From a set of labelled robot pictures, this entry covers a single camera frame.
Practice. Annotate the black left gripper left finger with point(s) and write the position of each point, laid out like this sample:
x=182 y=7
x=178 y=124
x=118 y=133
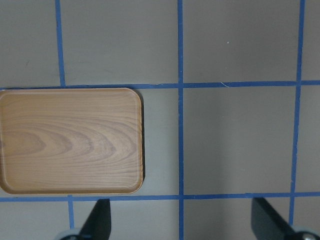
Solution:
x=98 y=224

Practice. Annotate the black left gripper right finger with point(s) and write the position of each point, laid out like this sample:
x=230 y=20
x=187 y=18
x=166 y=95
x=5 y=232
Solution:
x=268 y=224

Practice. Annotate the wooden serving tray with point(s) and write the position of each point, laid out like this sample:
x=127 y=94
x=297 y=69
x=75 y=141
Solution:
x=71 y=141

